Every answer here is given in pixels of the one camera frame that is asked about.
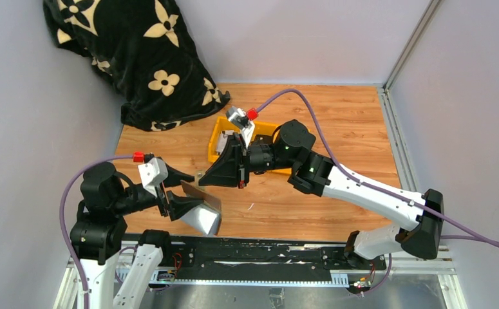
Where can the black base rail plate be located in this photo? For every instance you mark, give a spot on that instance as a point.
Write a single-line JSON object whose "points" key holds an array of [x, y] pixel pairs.
{"points": [[247, 260]]}

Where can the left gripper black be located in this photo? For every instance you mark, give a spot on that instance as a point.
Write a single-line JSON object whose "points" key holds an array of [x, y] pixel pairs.
{"points": [[177, 205]]}

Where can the silver cards pile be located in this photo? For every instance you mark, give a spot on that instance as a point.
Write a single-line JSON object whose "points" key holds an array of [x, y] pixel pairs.
{"points": [[222, 141]]}

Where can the brown leather card holder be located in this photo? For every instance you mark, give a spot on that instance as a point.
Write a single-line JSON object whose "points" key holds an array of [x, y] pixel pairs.
{"points": [[206, 216]]}

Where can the yellow bin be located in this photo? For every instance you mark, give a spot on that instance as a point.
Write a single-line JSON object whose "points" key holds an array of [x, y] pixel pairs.
{"points": [[263, 132], [221, 124]]}

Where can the black floral blanket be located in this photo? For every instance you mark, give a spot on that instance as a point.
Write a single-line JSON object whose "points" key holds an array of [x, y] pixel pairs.
{"points": [[144, 51]]}

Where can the aluminium frame post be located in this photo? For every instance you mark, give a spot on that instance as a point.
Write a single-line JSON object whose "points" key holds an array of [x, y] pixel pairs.
{"points": [[416, 35]]}

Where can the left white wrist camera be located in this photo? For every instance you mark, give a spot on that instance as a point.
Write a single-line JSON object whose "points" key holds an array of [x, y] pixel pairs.
{"points": [[153, 173]]}

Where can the yellow bin left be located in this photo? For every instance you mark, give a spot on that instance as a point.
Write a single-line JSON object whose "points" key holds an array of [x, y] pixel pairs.
{"points": [[221, 124]]}

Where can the yellow bin middle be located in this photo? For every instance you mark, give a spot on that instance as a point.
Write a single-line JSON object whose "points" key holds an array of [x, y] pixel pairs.
{"points": [[263, 132]]}

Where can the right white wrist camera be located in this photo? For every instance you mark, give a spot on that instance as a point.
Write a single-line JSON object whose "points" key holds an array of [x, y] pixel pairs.
{"points": [[240, 119]]}

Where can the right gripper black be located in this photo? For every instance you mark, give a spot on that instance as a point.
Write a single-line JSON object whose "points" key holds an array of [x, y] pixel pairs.
{"points": [[225, 172]]}

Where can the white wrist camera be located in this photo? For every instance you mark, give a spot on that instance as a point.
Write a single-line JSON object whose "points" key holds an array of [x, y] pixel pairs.
{"points": [[153, 173], [240, 119]]}

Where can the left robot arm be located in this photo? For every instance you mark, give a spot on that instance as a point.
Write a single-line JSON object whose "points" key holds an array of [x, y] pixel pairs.
{"points": [[108, 196]]}

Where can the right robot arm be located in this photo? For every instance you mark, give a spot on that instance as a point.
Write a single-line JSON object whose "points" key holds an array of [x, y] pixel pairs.
{"points": [[416, 227]]}

